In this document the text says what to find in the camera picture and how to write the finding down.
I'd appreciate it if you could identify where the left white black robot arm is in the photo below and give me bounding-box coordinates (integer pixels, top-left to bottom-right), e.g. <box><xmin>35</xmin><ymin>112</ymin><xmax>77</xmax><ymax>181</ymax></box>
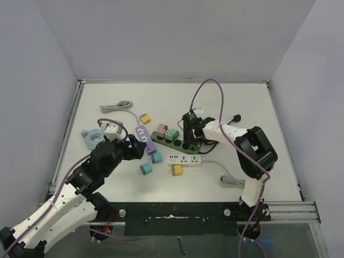
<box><xmin>1</xmin><ymin>134</ymin><xmax>146</xmax><ymax>257</ymax></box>

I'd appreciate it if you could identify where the purple camera cable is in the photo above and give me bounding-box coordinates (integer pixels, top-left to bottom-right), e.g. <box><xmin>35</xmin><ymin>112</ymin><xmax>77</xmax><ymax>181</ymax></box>
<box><xmin>2</xmin><ymin>118</ymin><xmax>130</xmax><ymax>256</ymax></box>
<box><xmin>190</xmin><ymin>78</ymin><xmax>271</xmax><ymax>258</ymax></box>

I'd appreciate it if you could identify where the teal plug adapter lower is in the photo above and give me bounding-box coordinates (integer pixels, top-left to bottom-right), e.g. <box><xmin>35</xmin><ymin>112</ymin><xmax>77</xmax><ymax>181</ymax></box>
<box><xmin>138</xmin><ymin>163</ymin><xmax>153</xmax><ymax>175</ymax></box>

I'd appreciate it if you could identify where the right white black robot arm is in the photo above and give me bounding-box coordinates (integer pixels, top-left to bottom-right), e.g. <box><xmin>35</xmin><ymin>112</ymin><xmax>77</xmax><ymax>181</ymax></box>
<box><xmin>182</xmin><ymin>111</ymin><xmax>278</xmax><ymax>220</ymax></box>

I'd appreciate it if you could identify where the yellow plug adapter upper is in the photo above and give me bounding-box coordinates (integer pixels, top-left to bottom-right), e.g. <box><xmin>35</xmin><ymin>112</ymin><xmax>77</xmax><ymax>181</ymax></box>
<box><xmin>139</xmin><ymin>113</ymin><xmax>151</xmax><ymax>125</ymax></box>

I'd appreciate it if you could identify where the aluminium rail frame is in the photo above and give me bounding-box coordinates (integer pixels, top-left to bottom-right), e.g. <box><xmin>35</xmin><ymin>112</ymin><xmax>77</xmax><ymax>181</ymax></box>
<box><xmin>49</xmin><ymin>81</ymin><xmax>319</xmax><ymax>223</ymax></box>

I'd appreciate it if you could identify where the black power cord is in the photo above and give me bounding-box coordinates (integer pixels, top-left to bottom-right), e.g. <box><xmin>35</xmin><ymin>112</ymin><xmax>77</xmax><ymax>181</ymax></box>
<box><xmin>200</xmin><ymin>114</ymin><xmax>242</xmax><ymax>154</ymax></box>

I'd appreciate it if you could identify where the green power strip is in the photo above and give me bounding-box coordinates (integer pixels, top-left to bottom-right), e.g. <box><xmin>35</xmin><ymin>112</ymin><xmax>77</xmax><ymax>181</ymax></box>
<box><xmin>150</xmin><ymin>131</ymin><xmax>199</xmax><ymax>154</ymax></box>

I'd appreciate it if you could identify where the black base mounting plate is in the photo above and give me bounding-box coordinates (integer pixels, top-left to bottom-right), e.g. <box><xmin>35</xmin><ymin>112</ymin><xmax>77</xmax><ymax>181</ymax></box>
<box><xmin>91</xmin><ymin>202</ymin><xmax>271</xmax><ymax>237</ymax></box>

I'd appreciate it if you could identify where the yellow plug adapter lower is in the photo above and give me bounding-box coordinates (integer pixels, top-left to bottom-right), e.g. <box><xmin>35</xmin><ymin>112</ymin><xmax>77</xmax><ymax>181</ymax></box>
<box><xmin>168</xmin><ymin>164</ymin><xmax>183</xmax><ymax>176</ymax></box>

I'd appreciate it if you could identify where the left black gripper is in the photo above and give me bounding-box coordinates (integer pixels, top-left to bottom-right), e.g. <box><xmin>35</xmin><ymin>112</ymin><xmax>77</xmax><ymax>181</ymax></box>
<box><xmin>103</xmin><ymin>134</ymin><xmax>146</xmax><ymax>177</ymax></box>

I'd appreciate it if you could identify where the yellow plug adapter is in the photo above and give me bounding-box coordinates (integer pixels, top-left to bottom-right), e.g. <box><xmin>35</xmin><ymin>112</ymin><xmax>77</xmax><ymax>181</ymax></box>
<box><xmin>139</xmin><ymin>113</ymin><xmax>151</xmax><ymax>125</ymax></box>
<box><xmin>168</xmin><ymin>164</ymin><xmax>183</xmax><ymax>176</ymax></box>

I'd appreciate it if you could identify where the green plug adapter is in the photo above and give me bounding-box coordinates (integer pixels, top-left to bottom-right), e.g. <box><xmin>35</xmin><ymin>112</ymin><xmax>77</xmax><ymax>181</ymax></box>
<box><xmin>164</xmin><ymin>128</ymin><xmax>179</xmax><ymax>141</ymax></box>

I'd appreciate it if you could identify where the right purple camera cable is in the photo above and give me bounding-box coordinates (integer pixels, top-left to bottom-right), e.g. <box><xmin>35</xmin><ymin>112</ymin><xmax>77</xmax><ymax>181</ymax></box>
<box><xmin>190</xmin><ymin>78</ymin><xmax>271</xmax><ymax>258</ymax></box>

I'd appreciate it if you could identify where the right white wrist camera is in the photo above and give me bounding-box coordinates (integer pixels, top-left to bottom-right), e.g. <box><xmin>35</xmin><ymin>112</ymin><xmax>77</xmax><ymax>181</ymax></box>
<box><xmin>192</xmin><ymin>107</ymin><xmax>204</xmax><ymax>113</ymax></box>

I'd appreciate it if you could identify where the white power strip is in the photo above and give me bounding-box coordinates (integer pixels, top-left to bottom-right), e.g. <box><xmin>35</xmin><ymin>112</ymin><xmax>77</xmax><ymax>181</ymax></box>
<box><xmin>167</xmin><ymin>154</ymin><xmax>202</xmax><ymax>167</ymax></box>

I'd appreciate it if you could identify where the teal plug adapter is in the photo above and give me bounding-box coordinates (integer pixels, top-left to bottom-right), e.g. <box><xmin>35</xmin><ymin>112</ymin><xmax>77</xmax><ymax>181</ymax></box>
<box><xmin>150</xmin><ymin>152</ymin><xmax>162</xmax><ymax>164</ymax></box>
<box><xmin>138</xmin><ymin>163</ymin><xmax>153</xmax><ymax>175</ymax></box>

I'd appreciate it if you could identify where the pink plug adapter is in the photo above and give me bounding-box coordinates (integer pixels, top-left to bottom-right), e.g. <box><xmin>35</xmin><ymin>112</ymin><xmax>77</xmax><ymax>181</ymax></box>
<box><xmin>156</xmin><ymin>123</ymin><xmax>168</xmax><ymax>138</ymax></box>

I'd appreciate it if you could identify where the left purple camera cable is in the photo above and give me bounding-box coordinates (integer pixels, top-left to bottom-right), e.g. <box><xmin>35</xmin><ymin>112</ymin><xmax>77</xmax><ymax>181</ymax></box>
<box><xmin>2</xmin><ymin>118</ymin><xmax>130</xmax><ymax>256</ymax></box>

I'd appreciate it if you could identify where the purple power strip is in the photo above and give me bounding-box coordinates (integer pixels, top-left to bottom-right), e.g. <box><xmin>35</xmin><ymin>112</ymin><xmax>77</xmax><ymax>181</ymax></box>
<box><xmin>135</xmin><ymin>125</ymin><xmax>157</xmax><ymax>155</ymax></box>

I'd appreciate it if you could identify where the teal plug adapter upper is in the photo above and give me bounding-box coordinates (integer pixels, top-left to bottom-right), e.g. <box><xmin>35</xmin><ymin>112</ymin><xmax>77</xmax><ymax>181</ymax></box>
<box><xmin>150</xmin><ymin>152</ymin><xmax>162</xmax><ymax>164</ymax></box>

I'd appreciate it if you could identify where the light blue coiled cord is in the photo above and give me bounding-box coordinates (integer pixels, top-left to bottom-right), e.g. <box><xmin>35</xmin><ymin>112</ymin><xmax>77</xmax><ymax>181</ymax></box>
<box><xmin>81</xmin><ymin>128</ymin><xmax>107</xmax><ymax>149</ymax></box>

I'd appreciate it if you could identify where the grey cord of purple strip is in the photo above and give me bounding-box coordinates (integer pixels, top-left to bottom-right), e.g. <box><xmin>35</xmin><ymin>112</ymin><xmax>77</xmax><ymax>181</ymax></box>
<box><xmin>99</xmin><ymin>100</ymin><xmax>141</xmax><ymax>127</ymax></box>

